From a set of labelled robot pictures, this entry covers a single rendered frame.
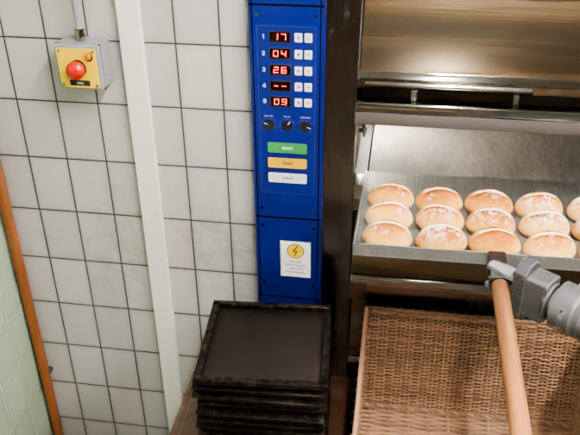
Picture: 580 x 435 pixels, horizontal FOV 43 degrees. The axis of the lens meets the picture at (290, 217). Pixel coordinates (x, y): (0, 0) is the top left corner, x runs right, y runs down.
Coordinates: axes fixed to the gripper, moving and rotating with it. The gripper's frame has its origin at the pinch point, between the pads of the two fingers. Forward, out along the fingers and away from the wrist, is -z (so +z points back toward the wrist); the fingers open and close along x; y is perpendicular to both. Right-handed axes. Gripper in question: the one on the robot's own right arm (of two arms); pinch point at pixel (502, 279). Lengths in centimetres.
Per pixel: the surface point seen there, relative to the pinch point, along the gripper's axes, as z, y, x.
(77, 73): -88, -29, -26
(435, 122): -24.1, 10.6, -20.8
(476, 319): -18.4, 28.1, 36.3
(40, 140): -108, -31, -5
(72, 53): -91, -28, -30
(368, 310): -40, 12, 35
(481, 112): -17.3, 16.0, -23.0
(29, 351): -118, -43, 60
